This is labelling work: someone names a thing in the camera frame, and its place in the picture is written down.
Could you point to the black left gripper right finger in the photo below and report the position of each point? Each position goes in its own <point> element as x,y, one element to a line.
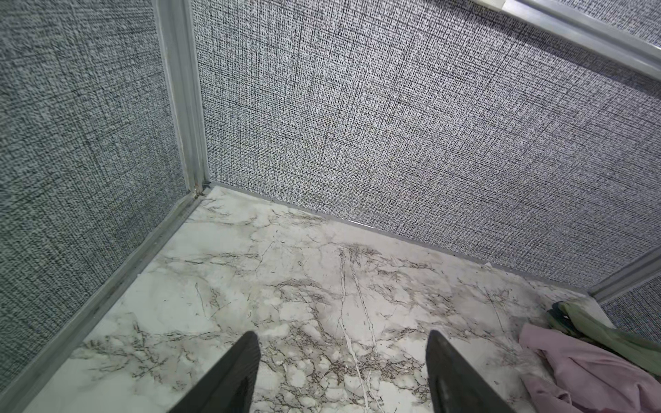
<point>455,386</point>

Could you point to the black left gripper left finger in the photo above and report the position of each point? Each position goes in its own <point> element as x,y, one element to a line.
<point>229,385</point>

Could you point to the light pink cloth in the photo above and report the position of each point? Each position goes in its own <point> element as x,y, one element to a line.
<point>592,379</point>

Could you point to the green cloth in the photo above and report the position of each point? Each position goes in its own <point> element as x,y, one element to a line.
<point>574,321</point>

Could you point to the aluminium enclosure frame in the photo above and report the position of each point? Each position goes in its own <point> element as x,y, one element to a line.
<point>340,177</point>

